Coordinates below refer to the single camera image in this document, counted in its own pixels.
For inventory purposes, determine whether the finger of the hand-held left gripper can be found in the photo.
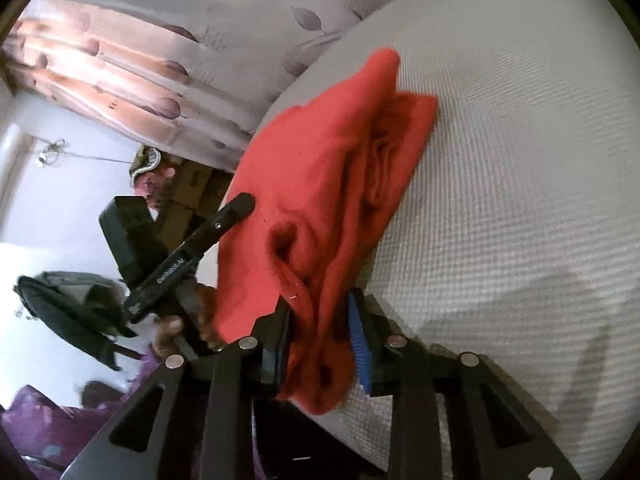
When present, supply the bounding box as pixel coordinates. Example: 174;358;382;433
192;192;257;248

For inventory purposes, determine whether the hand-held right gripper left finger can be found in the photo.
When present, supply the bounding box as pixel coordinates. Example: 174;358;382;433
60;302;296;480

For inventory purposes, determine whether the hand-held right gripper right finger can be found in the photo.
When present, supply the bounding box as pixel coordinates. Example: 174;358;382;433
345;287;581;480

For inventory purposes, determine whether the red knit sweater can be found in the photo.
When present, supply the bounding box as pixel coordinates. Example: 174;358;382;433
214;49;440;416

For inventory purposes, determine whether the person's left hand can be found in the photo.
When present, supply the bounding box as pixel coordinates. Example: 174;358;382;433
150;284;226;356

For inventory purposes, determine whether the wooden cabinet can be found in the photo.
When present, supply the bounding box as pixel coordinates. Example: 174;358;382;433
150;160;236;286

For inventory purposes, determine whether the patterned hat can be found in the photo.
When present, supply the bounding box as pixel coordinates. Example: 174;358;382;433
129;145;176;207

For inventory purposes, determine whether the black bag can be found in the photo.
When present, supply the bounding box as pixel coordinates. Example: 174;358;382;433
15;271;138;372

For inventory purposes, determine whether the leaf print curtain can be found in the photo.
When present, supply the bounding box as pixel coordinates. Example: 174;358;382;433
0;0;471;173

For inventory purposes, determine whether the person's purple clothing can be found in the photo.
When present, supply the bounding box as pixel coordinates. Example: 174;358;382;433
0;355;168;480

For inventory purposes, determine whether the wall hook with cord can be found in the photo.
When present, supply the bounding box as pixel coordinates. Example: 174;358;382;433
37;139;133;167

